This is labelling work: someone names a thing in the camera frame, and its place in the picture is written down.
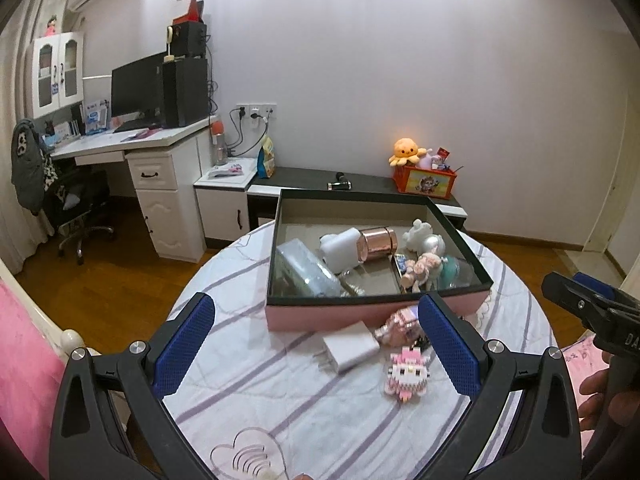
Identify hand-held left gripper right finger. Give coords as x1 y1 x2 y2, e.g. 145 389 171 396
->
417 291 586 480

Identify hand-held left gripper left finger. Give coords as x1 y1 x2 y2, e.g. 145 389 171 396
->
48 291 217 480

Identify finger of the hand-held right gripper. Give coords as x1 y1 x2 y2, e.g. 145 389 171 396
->
572 272 640 307
541 271 609 334

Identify pink white cat block toy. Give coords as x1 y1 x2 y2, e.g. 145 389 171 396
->
382 345 432 403

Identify cream pig doll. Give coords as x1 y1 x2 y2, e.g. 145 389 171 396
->
401 262 426 292

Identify clear cup with teal lid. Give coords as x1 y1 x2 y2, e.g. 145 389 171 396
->
440 255 476 291

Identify white power adapter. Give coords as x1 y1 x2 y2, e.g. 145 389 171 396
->
314 324 379 375

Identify white unicorn figure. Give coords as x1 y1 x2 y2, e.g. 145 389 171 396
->
402 219 433 252

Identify rose gold jar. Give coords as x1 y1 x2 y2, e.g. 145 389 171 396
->
356 227 399 263

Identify pink storage box black rim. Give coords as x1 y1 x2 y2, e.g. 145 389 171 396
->
266 188 493 332

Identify clear plastic box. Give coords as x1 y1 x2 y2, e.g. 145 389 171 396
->
275 239 343 298

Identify white rounded bottle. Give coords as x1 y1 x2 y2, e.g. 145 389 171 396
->
319 227 362 276

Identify person's right hand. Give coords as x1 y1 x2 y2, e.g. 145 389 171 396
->
578 349 640 432

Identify pink printed blanket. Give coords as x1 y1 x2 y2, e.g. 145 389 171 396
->
560 337 608 411

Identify white nightstand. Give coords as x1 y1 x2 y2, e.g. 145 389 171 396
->
194 157 258 251

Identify white desk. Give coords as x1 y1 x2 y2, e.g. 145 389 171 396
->
50 119 218 263

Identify pink fleece blanket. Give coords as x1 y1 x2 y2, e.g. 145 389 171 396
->
0 280 68 466

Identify orange storage box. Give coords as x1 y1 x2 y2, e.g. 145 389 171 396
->
392 164 458 202

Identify black office chair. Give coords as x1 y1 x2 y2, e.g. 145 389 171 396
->
42 160 116 266

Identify orange octopus plush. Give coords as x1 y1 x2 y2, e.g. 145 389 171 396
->
389 138 433 167

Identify dark low cabinet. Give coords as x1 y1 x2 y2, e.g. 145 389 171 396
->
247 166 469 235

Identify yellow teal snack bag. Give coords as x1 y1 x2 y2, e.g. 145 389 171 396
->
256 136 277 179

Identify water bottle orange cap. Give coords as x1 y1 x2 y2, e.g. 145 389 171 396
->
210 120 230 167

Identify black keyboard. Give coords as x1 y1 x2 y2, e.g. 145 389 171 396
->
112 119 162 134

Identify grey jacket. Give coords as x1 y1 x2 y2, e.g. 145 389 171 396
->
11 119 52 217

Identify blue box on desk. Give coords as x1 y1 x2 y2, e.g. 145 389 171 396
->
82 100 109 136

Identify black speakers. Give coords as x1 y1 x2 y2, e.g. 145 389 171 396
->
161 57 210 128

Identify black computer monitor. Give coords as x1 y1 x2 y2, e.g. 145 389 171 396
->
110 51 167 120

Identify white glass door cabinet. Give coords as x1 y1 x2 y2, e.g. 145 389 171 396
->
25 31 85 120

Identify black speaker box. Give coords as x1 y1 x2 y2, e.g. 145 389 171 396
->
172 21 207 58

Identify white bed frame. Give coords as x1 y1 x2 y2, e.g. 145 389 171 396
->
0 260 85 362

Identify black power cable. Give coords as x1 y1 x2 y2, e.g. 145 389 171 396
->
228 107 252 157

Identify white wall socket strip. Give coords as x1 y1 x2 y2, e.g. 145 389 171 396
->
236 103 277 122

